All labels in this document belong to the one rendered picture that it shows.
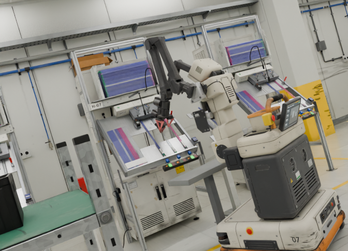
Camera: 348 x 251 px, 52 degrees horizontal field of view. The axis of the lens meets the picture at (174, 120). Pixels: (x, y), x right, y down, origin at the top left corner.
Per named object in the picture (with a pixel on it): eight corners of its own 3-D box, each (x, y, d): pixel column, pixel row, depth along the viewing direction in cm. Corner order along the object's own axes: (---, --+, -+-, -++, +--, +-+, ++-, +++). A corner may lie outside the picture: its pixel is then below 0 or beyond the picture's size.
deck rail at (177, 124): (197, 151, 322) (198, 147, 318) (195, 152, 321) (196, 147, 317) (161, 106, 368) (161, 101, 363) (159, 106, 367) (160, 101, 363)
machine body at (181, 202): (204, 217, 349) (186, 157, 348) (139, 247, 322) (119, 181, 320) (177, 208, 409) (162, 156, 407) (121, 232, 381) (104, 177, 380)
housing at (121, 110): (161, 109, 365) (162, 98, 355) (116, 122, 345) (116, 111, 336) (158, 105, 370) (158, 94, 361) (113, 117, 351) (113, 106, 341)
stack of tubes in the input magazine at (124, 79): (155, 84, 357) (147, 59, 356) (107, 97, 337) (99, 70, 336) (151, 87, 368) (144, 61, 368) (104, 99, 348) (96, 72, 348)
